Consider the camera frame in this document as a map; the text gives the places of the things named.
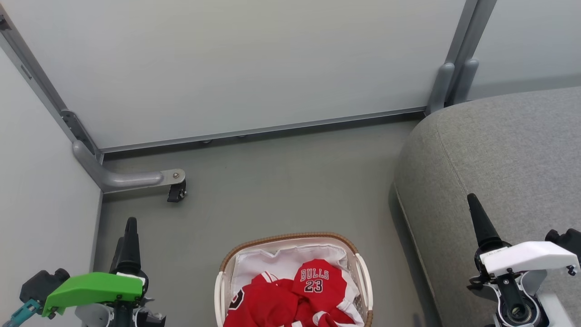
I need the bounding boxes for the grey fabric sofa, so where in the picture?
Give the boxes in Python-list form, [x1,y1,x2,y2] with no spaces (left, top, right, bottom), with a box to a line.
[393,86,581,327]

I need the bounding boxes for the red basketball jersey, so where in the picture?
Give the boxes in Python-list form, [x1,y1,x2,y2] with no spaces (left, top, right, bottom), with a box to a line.
[223,272,301,327]

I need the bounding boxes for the grey corner partition post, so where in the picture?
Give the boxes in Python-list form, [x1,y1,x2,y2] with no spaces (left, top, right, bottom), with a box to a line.
[0,16,103,159]

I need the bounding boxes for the black caster wheel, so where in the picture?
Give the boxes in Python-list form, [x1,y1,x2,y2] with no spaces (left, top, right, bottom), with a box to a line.
[167,181,187,203]

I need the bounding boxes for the grey double partition post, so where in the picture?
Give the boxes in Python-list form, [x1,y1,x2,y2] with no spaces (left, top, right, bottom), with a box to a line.
[426,0,497,115]

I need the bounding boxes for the grey partition bottom rail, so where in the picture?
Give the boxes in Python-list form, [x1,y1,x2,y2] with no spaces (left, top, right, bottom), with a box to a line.
[100,107,427,153]

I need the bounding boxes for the grey partition foot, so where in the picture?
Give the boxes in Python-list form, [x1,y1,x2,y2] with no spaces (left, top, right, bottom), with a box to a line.
[73,140,187,193]

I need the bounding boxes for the white laundry basket brown rim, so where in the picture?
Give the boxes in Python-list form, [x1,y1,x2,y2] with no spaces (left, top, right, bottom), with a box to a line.
[214,232,374,327]

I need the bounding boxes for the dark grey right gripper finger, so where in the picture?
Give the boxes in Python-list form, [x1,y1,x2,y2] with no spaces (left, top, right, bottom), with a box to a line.
[467,193,503,249]

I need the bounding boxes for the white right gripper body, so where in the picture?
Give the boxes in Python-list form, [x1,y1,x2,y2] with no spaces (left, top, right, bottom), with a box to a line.
[468,241,581,291]

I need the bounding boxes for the teal cable connector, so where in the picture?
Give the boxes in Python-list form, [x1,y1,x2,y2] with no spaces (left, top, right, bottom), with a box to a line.
[2,299,41,327]

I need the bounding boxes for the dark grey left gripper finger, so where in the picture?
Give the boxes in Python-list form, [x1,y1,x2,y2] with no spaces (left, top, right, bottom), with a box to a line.
[117,217,143,275]
[109,236,124,273]

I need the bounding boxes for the red Bulls 23 shorts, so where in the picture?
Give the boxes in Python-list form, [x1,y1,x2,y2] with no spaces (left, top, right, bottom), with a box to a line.
[290,259,360,327]

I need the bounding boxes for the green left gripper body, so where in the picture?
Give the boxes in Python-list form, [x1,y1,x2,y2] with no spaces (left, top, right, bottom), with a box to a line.
[42,267,150,318]

